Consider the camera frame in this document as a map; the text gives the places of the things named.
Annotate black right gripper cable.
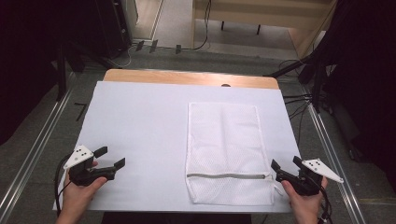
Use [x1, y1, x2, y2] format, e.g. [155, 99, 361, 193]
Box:
[317, 186, 334, 224]

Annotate black floor cables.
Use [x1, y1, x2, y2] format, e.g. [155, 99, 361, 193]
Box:
[281, 59, 314, 146]

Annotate white table mat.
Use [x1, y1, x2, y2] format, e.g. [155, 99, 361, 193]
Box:
[52, 80, 302, 215]

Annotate white floor cable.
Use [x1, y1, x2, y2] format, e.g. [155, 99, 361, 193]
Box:
[113, 43, 138, 69]

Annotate dark curtain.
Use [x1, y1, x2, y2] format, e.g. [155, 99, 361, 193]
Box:
[0, 0, 134, 147]
[311, 0, 396, 190]

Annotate metal floor rail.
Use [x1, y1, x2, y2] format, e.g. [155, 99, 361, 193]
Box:
[306, 101, 367, 224]
[0, 88, 75, 217]

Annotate black hanging cable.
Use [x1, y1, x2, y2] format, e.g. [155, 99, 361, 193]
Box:
[180, 0, 213, 52]

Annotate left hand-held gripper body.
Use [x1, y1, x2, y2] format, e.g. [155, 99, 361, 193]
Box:
[64, 145, 117, 188]

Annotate light wooden bench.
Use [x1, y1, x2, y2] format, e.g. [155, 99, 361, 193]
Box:
[191, 0, 339, 60]

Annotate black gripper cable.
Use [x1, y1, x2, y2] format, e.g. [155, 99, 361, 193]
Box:
[317, 186, 334, 224]
[53, 153, 73, 217]

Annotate person's left hand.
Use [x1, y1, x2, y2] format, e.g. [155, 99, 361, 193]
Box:
[59, 161, 108, 217]

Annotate white mesh laundry bag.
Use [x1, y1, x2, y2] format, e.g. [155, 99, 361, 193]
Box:
[185, 102, 284, 206]

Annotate person's right hand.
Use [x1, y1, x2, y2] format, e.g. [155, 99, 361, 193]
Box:
[281, 177, 329, 217]

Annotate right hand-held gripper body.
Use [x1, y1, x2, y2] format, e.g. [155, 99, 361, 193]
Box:
[275, 158, 345, 197]

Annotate wooden table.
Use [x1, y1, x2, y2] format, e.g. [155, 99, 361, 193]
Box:
[102, 68, 280, 91]

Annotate black metal stand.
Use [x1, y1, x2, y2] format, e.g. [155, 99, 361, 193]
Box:
[264, 52, 328, 114]
[55, 43, 122, 102]

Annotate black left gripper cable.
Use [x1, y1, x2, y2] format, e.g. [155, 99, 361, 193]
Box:
[53, 153, 73, 217]

